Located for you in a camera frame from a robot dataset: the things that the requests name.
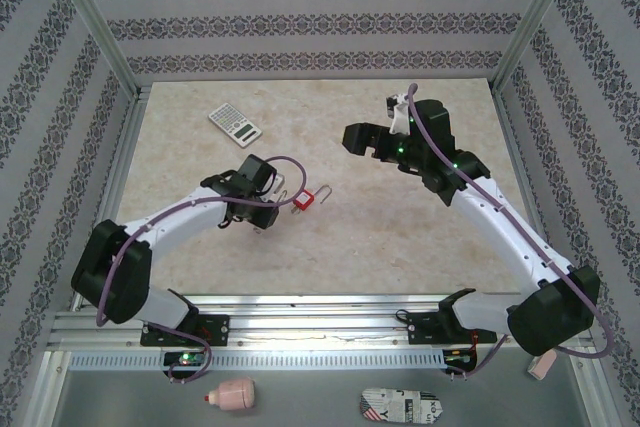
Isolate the pink white small case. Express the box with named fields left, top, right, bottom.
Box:
left=526, top=351, right=558, bottom=380

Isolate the newspaper print pencil case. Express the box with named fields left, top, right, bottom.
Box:
left=359, top=387, right=444, bottom=424

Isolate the slotted grey cable duct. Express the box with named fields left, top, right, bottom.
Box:
left=69, top=350, right=446, bottom=370

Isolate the aluminium side rail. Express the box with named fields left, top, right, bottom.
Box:
left=69, top=89, right=151, bottom=311
left=492, top=89, right=574, bottom=309

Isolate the aluminium frame post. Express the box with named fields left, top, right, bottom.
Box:
left=44, top=0, right=146, bottom=99
left=491, top=0, right=584, bottom=93

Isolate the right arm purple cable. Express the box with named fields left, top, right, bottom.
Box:
left=407, top=83, right=616, bottom=381

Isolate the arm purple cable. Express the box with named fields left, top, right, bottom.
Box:
left=94, top=155, right=309, bottom=385
left=407, top=83, right=616, bottom=381

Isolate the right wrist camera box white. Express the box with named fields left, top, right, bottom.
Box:
left=387, top=92, right=417, bottom=136

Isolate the pink small bottle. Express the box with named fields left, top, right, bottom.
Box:
left=203, top=377, right=256, bottom=411

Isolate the aluminium mounting rail frame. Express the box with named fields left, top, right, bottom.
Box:
left=47, top=294, right=594, bottom=349

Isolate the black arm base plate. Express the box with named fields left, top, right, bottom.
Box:
left=407, top=311, right=501, bottom=347
left=140, top=314, right=231, bottom=347

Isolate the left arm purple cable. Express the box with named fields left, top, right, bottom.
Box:
left=94, top=155, right=309, bottom=385

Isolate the white scientific calculator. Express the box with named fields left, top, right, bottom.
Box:
left=208, top=102, right=264, bottom=149

